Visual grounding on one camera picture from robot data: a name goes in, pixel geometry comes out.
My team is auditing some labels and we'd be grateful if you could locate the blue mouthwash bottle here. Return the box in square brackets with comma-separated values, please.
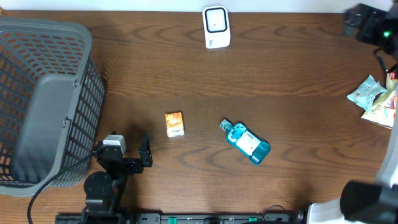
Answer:
[220, 119, 271, 166]

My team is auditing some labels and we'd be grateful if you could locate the grey plastic basket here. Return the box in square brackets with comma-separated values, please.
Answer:
[1, 17, 105, 197]

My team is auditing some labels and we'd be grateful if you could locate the white barcode scanner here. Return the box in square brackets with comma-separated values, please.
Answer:
[202, 6, 231, 49]

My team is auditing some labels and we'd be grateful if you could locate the yellow snack bag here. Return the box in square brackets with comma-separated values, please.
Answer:
[361, 71, 397, 129]

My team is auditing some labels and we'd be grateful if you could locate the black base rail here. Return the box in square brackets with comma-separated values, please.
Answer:
[54, 212, 307, 224]

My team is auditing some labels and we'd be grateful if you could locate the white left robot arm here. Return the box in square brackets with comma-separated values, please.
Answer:
[80, 132, 153, 224]

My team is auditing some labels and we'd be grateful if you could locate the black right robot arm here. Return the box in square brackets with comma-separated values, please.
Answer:
[292, 1, 397, 224]

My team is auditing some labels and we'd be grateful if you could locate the orange small carton box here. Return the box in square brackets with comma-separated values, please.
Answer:
[165, 112, 185, 138]

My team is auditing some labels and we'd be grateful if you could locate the teal wet wipes pack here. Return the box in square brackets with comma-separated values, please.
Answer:
[347, 75, 387, 111]

